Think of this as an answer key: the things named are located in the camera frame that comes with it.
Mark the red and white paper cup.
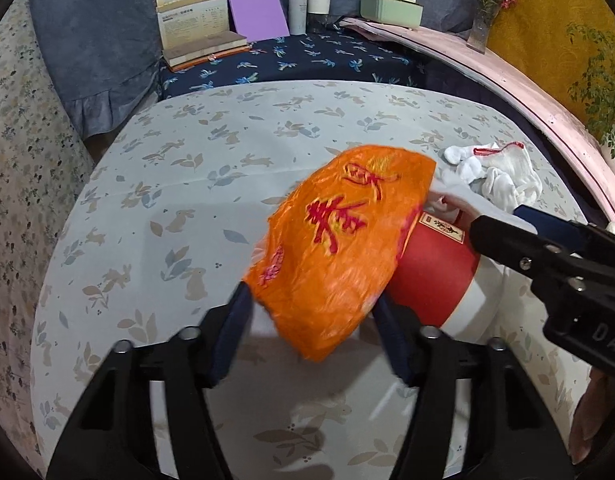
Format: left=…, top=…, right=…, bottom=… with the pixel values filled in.
left=385, top=210, right=498, bottom=333

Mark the orange plastic bag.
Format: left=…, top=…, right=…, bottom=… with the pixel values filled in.
left=242, top=145, right=437, bottom=363

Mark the glass vase with pink flowers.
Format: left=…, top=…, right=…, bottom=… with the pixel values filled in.
left=460, top=0, right=518, bottom=54

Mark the purple notebook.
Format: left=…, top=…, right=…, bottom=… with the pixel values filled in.
left=226, top=0, right=291, bottom=42

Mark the yellow cloth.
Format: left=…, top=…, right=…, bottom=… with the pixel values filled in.
left=487, top=0, right=615, bottom=131

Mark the pale green box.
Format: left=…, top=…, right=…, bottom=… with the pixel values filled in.
left=359, top=0, right=423, bottom=30

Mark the person's right hand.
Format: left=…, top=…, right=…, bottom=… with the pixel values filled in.
left=571, top=367, right=611, bottom=467

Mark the white jar with clear base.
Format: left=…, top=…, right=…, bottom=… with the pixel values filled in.
left=306, top=0, right=333, bottom=34

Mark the blue-grey cloth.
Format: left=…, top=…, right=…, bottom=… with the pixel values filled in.
left=28, top=0, right=513, bottom=139

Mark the open cream book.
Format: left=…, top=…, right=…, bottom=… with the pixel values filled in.
left=155, top=0, right=248, bottom=72

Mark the pink cloth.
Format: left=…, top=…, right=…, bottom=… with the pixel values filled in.
left=340, top=16, right=615, bottom=226

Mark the navy printed cloth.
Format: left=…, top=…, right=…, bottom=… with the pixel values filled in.
left=158, top=27, right=431, bottom=101

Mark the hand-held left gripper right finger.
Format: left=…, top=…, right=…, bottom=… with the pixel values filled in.
left=372, top=292, right=577, bottom=480

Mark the white cotton glove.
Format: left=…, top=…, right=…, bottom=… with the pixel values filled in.
left=460, top=154, right=544, bottom=213
left=443, top=141, right=527, bottom=170

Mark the orange pencil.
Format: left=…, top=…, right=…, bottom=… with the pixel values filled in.
left=170, top=44, right=254, bottom=69

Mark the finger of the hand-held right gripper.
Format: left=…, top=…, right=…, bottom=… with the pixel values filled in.
left=512, top=204, right=615, bottom=258
left=468, top=215, right=588, bottom=283

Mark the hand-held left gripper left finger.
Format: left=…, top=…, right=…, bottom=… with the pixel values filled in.
left=45, top=282, right=254, bottom=480

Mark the floral rabbit print tablecloth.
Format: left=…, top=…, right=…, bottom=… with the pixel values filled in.
left=30, top=80, right=595, bottom=480

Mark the white tube bottle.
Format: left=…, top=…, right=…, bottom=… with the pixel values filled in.
left=288, top=0, right=309, bottom=36

